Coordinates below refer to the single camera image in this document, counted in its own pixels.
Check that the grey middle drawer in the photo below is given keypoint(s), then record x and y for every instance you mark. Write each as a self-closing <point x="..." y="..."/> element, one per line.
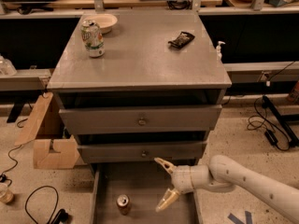
<point x="182" y="150"/>

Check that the orange soda can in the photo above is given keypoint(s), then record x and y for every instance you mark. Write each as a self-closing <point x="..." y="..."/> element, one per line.
<point x="124" y="204"/>

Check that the white bowl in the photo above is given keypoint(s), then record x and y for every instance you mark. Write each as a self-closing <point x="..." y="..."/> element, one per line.
<point x="105" y="21"/>

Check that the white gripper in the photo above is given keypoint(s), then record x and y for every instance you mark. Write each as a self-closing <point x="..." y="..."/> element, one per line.
<point x="181" y="178"/>

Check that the grey bottom drawer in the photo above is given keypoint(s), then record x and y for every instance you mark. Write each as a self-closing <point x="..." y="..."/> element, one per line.
<point x="145" y="184"/>

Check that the wooden block stand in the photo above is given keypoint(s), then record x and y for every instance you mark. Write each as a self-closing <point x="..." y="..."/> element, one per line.
<point x="53" y="154"/>

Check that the black metal stand leg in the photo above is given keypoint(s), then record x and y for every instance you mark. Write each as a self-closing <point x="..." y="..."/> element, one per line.
<point x="283" y="120"/>

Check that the clear plastic cup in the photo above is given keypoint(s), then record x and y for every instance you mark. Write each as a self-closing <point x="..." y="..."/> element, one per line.
<point x="6" y="195"/>

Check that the grey drawer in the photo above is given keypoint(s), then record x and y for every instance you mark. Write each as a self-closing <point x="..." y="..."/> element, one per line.
<point x="145" y="184"/>
<point x="182" y="150"/>
<point x="141" y="119"/>

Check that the grey top drawer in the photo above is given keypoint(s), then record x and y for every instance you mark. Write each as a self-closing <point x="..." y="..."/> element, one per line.
<point x="141" y="119"/>

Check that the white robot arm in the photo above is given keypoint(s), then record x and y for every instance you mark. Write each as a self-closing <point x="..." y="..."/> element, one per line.
<point x="222" y="174"/>

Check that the black snack bag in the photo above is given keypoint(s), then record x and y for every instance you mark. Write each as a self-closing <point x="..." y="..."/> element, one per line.
<point x="182" y="40"/>

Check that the white pump bottle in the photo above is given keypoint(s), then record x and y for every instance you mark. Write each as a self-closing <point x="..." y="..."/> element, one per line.
<point x="218" y="49"/>

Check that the green white soda can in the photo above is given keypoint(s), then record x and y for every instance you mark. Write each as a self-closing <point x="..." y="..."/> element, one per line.
<point x="92" y="38"/>

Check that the grey drawer cabinet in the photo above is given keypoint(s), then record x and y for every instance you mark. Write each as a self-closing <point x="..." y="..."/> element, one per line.
<point x="140" y="68"/>

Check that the wooden board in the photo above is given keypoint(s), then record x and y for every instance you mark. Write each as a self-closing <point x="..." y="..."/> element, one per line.
<point x="35" y="119"/>

